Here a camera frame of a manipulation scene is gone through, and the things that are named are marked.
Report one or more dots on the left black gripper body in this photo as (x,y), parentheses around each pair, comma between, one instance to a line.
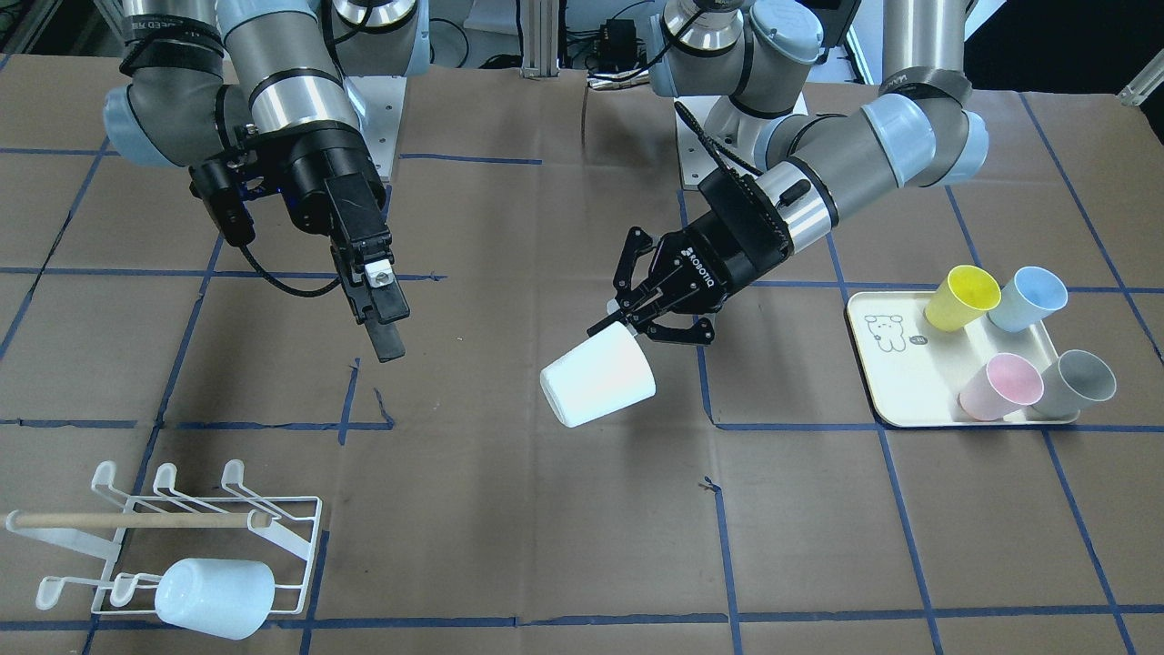
(727,247)

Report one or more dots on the cream plastic tray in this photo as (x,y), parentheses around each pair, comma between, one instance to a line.
(914,371)

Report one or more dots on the white wire cup rack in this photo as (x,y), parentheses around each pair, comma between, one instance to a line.
(138,536)

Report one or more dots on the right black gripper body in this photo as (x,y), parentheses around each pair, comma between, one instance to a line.
(320,182)

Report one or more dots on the light blue plastic cup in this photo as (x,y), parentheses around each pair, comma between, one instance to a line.
(1030,296)

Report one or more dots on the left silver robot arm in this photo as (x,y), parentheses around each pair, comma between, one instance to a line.
(783,180)

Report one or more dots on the pink plastic cup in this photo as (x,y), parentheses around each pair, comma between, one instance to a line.
(1006,383)

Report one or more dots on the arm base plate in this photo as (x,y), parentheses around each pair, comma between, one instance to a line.
(747,140)
(380,102)

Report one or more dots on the white plastic cup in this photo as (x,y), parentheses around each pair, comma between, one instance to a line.
(604,374)

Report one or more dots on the brown paper table cover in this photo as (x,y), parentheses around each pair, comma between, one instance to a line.
(746,497)

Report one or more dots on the yellow plastic cup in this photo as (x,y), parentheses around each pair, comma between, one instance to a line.
(965,294)

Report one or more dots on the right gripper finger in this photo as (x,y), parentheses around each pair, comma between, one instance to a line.
(385,304)
(350,267)

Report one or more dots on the grey plastic cup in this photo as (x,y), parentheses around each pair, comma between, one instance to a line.
(1074,381)

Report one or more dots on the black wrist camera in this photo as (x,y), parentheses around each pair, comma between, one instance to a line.
(216,185)

